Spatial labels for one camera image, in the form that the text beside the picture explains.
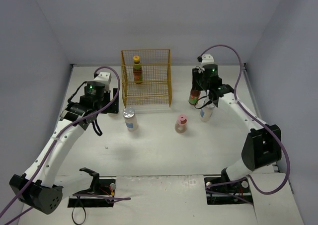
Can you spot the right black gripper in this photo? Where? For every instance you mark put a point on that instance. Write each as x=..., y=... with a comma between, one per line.
x=196, y=79

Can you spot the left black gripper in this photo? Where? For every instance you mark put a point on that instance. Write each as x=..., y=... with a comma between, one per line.
x=112, y=102

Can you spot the yellow cap sauce bottle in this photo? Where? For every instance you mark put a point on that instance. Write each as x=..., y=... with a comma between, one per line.
x=137, y=70
x=194, y=96

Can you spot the silver lid white shaker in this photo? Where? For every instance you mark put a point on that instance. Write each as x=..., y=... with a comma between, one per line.
x=130, y=118

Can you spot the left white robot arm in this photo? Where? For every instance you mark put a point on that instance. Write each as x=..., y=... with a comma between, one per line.
x=38, y=186

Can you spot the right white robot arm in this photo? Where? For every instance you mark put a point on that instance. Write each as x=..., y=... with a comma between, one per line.
x=260, y=147

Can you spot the white shaker blue label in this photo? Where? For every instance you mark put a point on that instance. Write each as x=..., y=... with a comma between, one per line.
x=206, y=112

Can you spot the pink lid spice jar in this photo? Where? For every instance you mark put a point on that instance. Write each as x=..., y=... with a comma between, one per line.
x=181, y=123

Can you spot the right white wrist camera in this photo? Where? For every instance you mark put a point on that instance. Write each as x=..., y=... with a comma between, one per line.
x=205, y=59

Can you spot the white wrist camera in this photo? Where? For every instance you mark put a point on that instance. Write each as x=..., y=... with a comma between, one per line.
x=105, y=78
x=205, y=59

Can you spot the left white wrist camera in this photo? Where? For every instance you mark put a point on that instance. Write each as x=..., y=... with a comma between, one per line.
x=105, y=78

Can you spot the yellow wire rack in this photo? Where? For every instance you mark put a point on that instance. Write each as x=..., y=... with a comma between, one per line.
x=156, y=87

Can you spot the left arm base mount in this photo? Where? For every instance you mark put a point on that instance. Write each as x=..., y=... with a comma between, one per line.
x=93, y=196

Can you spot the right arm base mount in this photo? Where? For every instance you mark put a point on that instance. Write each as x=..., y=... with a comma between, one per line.
x=229, y=194

